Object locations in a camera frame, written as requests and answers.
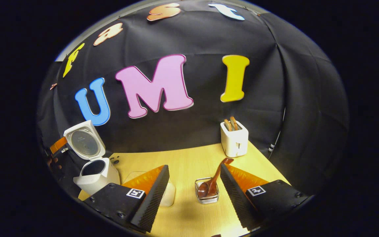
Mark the white cable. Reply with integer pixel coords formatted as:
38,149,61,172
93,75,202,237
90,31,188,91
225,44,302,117
268,106,286,153

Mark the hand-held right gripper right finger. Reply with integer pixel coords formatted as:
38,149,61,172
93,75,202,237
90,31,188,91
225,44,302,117
220,163,310,231

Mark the brown wooden spoon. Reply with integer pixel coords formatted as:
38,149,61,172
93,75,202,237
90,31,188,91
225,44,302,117
198,157,235,198

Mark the clear plastic container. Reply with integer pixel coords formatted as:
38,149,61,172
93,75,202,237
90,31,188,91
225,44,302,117
123,171,176,207

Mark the white rice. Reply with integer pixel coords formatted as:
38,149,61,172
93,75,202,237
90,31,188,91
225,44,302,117
159,188,175,206

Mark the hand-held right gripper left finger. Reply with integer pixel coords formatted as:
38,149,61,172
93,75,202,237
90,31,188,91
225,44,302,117
84,165,170,233

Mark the white rice cooker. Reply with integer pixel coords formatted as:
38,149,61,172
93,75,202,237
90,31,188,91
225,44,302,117
63,120,121,196

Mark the white toaster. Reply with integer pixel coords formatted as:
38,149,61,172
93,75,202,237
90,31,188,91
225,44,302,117
220,120,249,158

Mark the clear glass chopstick holder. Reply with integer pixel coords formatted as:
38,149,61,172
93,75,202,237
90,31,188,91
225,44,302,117
195,177,220,204

